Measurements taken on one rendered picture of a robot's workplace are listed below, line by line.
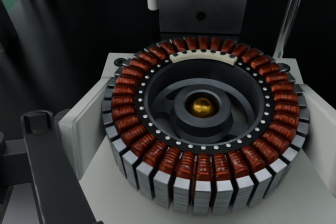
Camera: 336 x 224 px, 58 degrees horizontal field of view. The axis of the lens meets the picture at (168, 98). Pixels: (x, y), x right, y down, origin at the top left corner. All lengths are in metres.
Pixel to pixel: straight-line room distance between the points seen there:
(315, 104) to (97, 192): 0.12
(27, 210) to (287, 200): 0.14
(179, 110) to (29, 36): 0.19
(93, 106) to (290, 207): 0.12
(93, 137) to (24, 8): 0.23
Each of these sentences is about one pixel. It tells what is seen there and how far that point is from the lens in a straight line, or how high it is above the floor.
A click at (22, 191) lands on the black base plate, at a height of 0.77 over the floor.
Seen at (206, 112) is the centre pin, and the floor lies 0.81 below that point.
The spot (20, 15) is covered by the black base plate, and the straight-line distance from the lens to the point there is 0.36.
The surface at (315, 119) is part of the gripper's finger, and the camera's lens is 0.17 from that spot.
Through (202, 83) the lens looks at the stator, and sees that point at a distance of 0.20.
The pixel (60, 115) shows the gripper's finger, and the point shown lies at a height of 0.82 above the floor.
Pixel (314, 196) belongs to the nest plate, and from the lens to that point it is 0.19.
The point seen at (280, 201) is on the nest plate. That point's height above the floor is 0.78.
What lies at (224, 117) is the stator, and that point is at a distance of 0.17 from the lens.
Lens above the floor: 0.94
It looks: 48 degrees down
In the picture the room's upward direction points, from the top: 2 degrees counter-clockwise
